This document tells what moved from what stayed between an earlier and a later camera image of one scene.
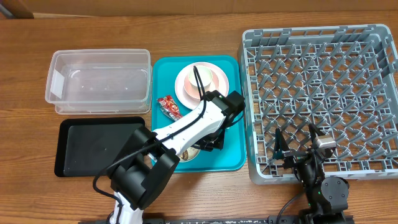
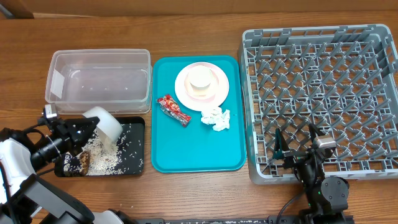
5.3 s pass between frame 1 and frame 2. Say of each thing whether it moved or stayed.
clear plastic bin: stayed
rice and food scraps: moved
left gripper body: moved
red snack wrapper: stayed
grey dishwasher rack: stayed
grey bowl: moved
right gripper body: stayed
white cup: stayed
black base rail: stayed
